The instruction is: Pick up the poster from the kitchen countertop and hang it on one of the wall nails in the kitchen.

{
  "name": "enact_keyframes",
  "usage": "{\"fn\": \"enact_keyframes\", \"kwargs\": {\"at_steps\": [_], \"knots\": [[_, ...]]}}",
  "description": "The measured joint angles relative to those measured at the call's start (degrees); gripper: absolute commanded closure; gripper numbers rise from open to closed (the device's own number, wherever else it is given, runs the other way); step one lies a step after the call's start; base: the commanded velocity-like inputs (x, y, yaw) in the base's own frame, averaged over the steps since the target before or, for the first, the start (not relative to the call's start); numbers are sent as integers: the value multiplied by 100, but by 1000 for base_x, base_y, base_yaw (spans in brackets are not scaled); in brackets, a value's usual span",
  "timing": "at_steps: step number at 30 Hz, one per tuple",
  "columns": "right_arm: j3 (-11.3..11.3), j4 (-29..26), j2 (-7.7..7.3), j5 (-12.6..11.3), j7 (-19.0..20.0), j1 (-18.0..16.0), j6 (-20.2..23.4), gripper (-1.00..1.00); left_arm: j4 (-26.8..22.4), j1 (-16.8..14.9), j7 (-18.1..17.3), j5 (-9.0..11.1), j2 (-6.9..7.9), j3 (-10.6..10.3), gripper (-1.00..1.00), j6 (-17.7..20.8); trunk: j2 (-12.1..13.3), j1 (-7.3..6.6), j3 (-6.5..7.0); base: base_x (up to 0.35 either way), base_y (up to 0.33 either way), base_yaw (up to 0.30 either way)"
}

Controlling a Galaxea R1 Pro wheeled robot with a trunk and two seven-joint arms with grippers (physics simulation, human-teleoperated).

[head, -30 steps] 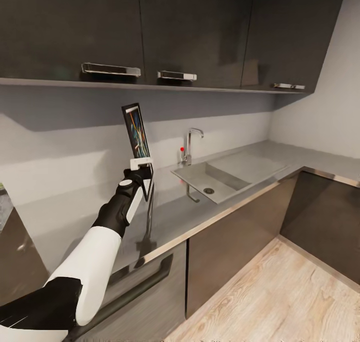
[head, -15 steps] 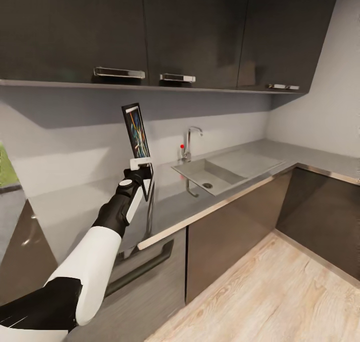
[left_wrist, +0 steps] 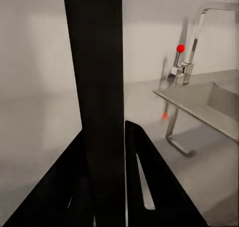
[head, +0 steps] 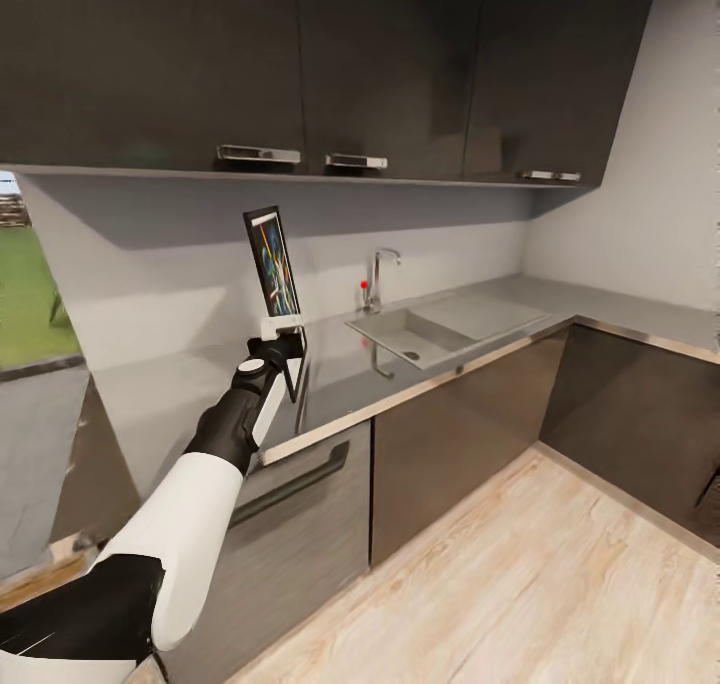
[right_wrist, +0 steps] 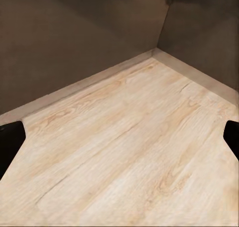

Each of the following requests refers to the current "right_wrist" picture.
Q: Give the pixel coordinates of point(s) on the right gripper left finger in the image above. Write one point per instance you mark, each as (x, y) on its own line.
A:
(12, 136)

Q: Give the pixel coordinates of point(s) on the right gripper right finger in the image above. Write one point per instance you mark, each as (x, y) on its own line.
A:
(231, 136)

